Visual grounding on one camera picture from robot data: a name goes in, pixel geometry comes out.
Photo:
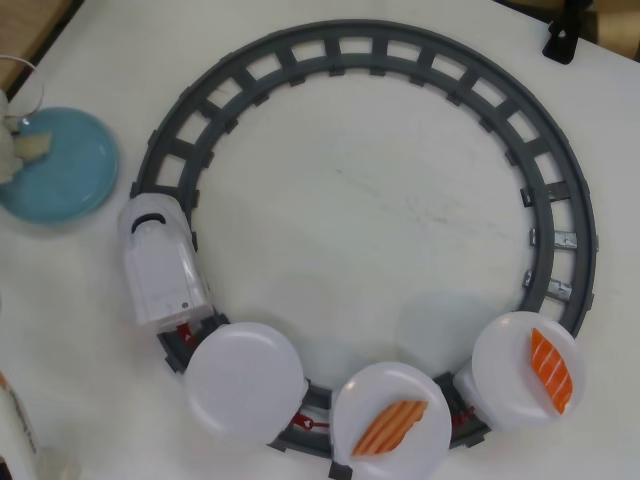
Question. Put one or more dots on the orange striped shrimp sushi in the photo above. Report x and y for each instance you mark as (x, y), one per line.
(390, 425)

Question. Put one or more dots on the white round plate wagon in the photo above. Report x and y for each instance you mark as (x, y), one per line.
(390, 390)
(240, 380)
(500, 370)

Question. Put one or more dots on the white Shinkansen toy locomotive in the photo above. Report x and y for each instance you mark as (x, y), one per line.
(160, 270)

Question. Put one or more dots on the red wagon coupling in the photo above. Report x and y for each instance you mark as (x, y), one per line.
(307, 424)
(462, 415)
(184, 332)

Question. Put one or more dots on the black clamp mount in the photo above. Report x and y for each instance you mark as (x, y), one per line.
(560, 45)

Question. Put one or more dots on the blue round dish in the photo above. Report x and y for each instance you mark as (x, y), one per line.
(70, 170)

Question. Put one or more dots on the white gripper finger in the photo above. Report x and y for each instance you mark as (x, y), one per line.
(9, 167)
(5, 112)

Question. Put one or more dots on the white object with orange print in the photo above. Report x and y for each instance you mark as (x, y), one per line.
(15, 425)

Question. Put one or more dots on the grey circular toy rail track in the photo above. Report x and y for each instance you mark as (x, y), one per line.
(350, 47)

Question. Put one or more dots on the orange salmon sushi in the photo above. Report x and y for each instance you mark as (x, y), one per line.
(550, 370)

